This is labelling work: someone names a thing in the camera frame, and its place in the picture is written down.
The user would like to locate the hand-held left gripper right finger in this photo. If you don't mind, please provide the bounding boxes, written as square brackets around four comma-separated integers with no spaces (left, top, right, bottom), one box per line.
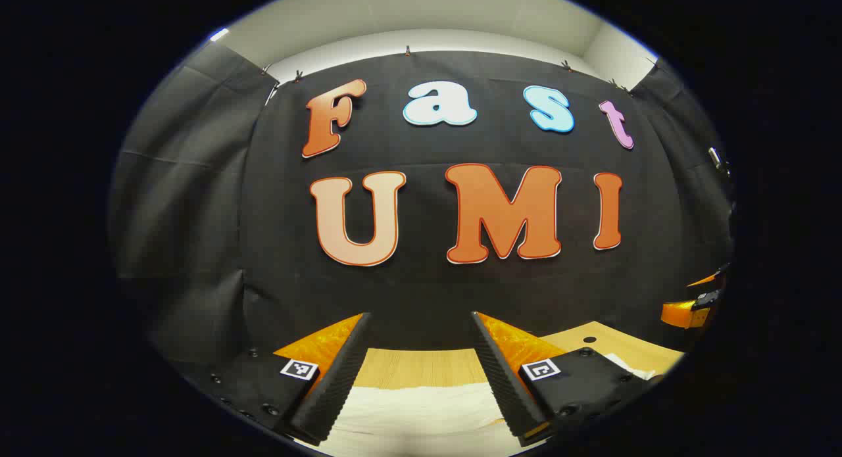
[470,311,658,448]

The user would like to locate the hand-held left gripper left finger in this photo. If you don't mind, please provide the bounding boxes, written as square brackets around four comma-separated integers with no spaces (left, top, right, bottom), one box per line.
[168,312,372,446]

